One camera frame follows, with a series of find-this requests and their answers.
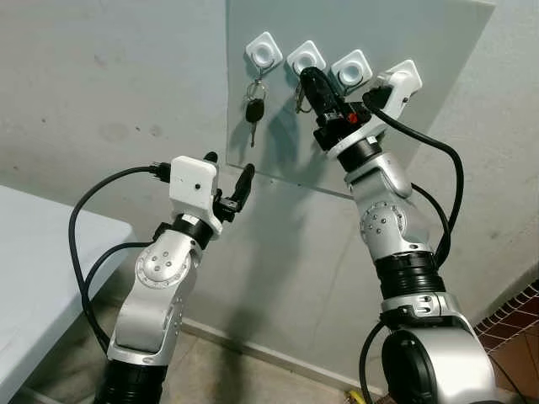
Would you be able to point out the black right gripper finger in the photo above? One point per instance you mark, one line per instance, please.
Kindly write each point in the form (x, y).
(317, 103)
(327, 91)

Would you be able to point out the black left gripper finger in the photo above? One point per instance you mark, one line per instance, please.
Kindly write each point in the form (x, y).
(211, 158)
(244, 185)

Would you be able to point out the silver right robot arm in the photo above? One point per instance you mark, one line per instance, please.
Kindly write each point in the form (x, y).
(387, 219)

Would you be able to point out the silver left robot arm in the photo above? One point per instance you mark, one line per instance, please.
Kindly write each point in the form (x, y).
(160, 269)

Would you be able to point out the black car key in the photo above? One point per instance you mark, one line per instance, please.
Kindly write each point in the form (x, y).
(253, 110)

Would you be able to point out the white table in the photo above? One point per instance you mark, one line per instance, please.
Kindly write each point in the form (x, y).
(34, 269)

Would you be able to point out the small yellow floor object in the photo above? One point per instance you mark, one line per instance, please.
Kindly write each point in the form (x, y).
(360, 397)

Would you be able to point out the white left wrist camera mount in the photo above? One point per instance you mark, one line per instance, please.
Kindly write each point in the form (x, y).
(192, 181)

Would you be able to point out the white square wall hook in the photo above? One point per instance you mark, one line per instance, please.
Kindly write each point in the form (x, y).
(352, 67)
(264, 52)
(305, 55)
(411, 67)

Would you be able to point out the grey wall panel board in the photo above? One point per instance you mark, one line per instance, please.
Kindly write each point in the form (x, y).
(421, 34)

